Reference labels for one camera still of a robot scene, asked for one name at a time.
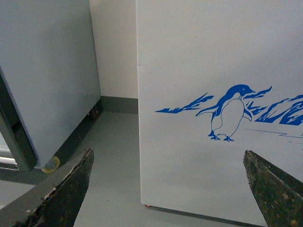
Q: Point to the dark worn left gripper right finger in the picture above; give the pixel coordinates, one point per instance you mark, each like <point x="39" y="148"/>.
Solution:
<point x="278" y="195"/>

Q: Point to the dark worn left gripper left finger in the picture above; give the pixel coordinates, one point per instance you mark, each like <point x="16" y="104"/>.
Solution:
<point x="54" y="202"/>

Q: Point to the grey upright fridge cabinet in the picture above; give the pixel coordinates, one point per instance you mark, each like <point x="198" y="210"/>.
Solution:
<point x="47" y="56"/>

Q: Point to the translucent caster wheel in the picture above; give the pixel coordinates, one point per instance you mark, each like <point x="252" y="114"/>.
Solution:
<point x="52" y="165"/>

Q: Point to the white chest freezer blue rim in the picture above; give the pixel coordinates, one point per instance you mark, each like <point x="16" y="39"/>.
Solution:
<point x="217" y="78"/>

